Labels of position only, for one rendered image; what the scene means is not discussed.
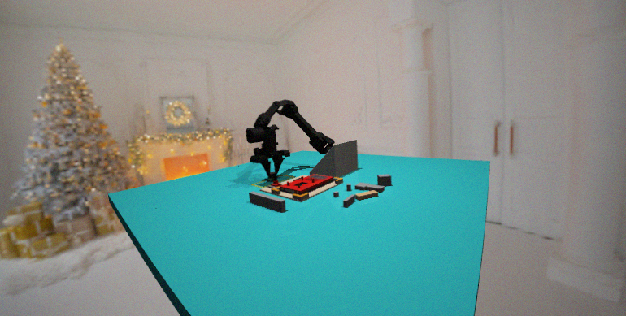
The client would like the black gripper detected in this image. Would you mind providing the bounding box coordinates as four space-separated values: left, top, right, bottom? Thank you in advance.
250 140 290 176

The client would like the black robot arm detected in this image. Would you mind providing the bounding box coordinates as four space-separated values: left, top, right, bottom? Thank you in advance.
246 100 335 154

